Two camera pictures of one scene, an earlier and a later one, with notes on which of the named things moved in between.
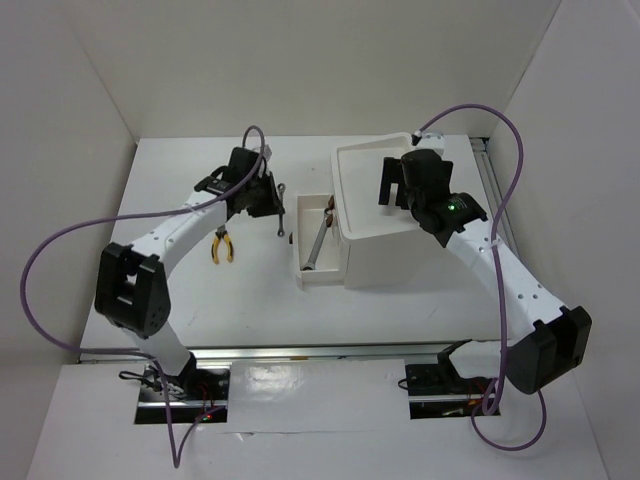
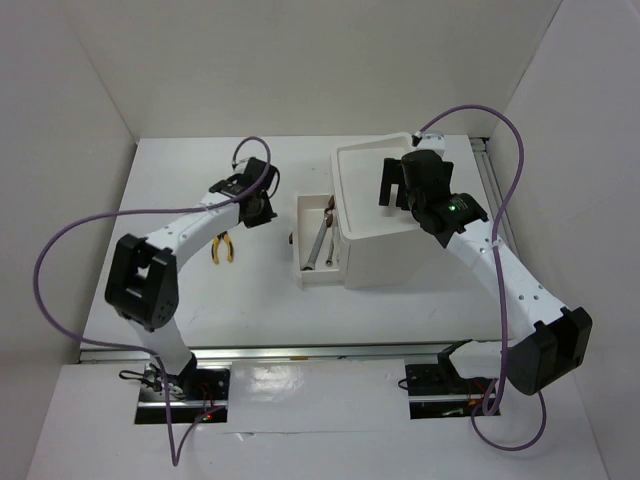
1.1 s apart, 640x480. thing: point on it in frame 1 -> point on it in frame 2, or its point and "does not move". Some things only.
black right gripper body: [392, 174] does not move
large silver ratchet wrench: [311, 263] does not move
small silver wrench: [281, 189] -> [329, 261]
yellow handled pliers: [215, 246] does not move
